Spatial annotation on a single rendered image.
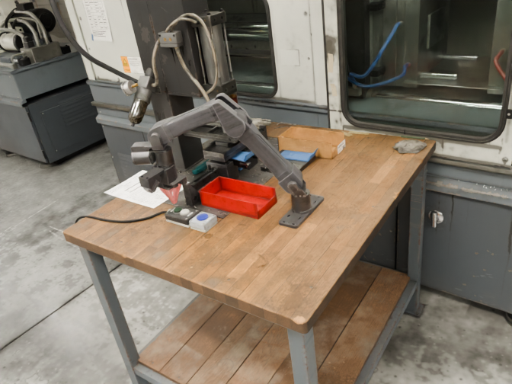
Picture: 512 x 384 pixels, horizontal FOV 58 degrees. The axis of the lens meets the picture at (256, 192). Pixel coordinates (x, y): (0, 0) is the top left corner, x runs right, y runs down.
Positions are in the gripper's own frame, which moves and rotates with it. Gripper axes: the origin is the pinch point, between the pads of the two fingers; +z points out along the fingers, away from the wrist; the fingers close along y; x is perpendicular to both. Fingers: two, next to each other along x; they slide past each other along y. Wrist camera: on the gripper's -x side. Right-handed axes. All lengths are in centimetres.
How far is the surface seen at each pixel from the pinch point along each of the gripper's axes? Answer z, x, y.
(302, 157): 4, 53, 21
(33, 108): 41, 122, -296
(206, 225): 4.2, -2.4, 15.0
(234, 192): 6.2, 21.6, 8.7
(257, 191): 3.5, 21.6, 19.3
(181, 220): 4.6, -3.3, 5.0
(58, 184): 102, 101, -261
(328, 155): 4, 59, 29
